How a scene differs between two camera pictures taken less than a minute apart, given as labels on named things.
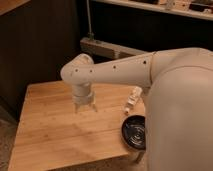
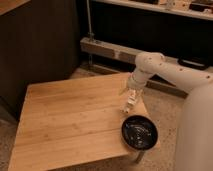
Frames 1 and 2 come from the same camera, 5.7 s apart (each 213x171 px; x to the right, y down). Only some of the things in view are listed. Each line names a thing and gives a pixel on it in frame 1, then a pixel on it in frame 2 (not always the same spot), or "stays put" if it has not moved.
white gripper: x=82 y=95 -> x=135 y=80
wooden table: x=52 y=136 stays put
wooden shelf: x=178 y=7 stays put
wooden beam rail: x=104 y=49 stays put
